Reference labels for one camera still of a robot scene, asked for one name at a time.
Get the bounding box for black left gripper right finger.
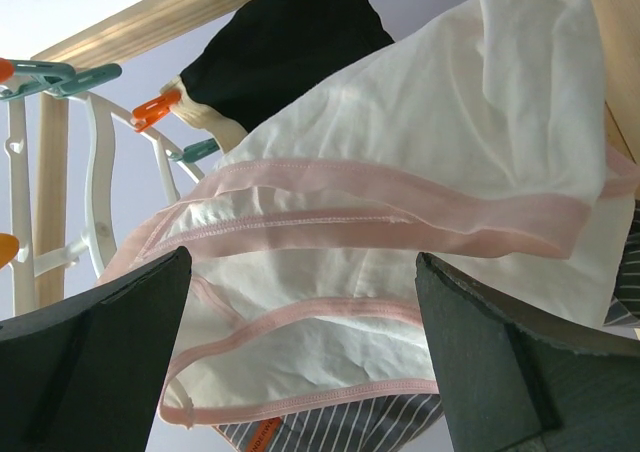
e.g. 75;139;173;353
415;253;639;451

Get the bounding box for white oval clip hanger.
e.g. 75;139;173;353
0;79;209;318

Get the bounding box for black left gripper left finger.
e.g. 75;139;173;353
1;247;192;451

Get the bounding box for wooden hanging rack frame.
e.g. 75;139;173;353
24;0;639;306

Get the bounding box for teal clothes peg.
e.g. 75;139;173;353
168;139;220;164
1;59;122;102

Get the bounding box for white pink-trimmed underwear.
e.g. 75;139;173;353
101;0;639;427

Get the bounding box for grey striped underwear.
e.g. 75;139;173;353
214;210;639;451

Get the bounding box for black underwear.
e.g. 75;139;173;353
162;0;393;152

